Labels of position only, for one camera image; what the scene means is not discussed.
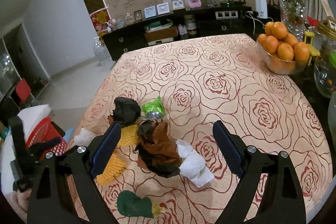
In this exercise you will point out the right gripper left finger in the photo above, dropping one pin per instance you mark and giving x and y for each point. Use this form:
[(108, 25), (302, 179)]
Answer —
[(102, 148)]

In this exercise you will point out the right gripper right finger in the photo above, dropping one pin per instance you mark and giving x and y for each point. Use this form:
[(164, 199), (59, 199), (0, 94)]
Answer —
[(225, 142)]

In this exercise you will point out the black tv cabinet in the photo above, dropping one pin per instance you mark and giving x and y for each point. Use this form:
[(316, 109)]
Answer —
[(185, 24)]

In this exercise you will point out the green snack wrapper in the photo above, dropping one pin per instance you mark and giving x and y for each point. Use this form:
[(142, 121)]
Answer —
[(154, 109)]

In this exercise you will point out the red festive wall poster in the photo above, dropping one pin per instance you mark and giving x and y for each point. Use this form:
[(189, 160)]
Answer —
[(99, 19)]

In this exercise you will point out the brown black crumpled wrapper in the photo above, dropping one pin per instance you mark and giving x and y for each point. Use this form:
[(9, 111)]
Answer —
[(157, 150)]

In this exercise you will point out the small framed photo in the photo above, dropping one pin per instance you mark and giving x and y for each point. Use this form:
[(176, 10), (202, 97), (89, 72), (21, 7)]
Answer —
[(138, 15)]

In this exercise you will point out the clear large water bottle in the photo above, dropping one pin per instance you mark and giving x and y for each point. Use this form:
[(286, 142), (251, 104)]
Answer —
[(101, 52)]

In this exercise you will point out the red plastic mesh basket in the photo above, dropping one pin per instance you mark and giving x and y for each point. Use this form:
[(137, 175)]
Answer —
[(45, 138)]

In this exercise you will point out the white crumpled paper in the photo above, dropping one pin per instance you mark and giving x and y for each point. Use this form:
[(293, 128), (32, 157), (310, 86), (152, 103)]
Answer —
[(84, 138)]

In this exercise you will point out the black crumpled paper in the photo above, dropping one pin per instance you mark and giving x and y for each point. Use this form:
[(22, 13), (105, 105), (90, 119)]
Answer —
[(126, 112)]

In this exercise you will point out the blue framed picture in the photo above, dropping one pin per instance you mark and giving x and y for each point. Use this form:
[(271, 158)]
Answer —
[(150, 12)]

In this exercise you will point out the rose pattern tablecloth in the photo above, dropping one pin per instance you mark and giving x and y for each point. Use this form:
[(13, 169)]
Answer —
[(201, 81)]

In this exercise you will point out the glass bowl of oranges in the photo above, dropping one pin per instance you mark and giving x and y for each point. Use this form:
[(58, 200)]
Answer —
[(281, 51)]

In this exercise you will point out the white tissue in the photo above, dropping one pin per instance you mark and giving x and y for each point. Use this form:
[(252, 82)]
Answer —
[(193, 165)]

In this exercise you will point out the white framed picture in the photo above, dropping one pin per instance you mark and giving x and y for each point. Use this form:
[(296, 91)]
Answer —
[(163, 8)]

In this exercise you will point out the white router box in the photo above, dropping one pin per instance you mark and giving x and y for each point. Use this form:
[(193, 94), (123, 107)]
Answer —
[(261, 8)]

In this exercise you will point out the black wifi router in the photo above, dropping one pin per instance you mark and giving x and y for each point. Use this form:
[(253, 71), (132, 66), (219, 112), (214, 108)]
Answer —
[(232, 3)]

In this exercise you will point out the light blue plastic stool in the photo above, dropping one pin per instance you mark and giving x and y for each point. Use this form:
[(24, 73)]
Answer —
[(68, 134)]

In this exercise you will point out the dark green leaf scrap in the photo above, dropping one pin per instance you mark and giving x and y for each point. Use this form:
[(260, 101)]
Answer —
[(131, 205)]

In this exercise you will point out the red chair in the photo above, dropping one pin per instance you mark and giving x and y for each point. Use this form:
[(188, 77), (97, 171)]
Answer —
[(23, 91)]

